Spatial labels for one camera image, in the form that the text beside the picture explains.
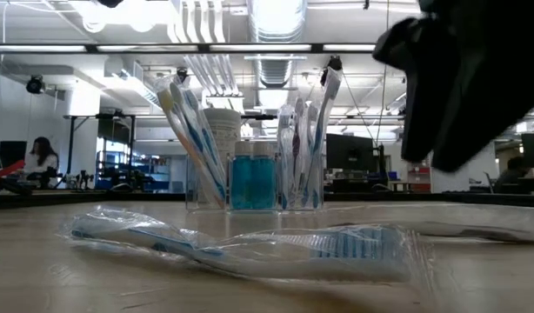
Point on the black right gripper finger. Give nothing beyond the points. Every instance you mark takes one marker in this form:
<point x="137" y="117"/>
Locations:
<point x="451" y="148"/>
<point x="417" y="139"/>

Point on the purple toothbrush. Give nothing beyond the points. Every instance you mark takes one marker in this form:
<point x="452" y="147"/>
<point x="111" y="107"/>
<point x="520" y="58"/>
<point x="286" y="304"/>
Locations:
<point x="467" y="221"/>
<point x="296" y="143"/>

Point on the teal mouthwash bottle white cap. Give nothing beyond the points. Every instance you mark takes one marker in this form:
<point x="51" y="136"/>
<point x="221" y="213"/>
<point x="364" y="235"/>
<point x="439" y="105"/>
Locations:
<point x="242" y="182"/>
<point x="264" y="182"/>

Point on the white yellow wipes canister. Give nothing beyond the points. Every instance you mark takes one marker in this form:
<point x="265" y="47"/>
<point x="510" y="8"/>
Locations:
<point x="225" y="130"/>

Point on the clear acrylic organiser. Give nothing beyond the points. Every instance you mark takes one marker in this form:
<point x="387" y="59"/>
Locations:
<point x="193" y="191"/>

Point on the white cabinet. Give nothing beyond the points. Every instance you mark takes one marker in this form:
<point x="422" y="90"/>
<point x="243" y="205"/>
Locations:
<point x="480" y="174"/>

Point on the red shelf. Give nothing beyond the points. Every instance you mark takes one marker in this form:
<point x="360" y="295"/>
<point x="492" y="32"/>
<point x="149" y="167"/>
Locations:
<point x="417" y="182"/>

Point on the person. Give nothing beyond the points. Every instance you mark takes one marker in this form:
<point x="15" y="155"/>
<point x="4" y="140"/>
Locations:
<point x="512" y="174"/>
<point x="41" y="161"/>

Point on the black ceiling spotlight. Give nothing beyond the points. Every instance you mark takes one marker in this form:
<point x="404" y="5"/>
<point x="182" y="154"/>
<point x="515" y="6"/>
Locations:
<point x="182" y="71"/>
<point x="34" y="84"/>
<point x="324" y="77"/>

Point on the silver ceiling duct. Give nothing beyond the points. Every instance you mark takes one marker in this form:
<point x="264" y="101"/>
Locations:
<point x="275" y="21"/>

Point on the black wall screen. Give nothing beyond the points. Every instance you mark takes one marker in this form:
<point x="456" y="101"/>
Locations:
<point x="8" y="154"/>

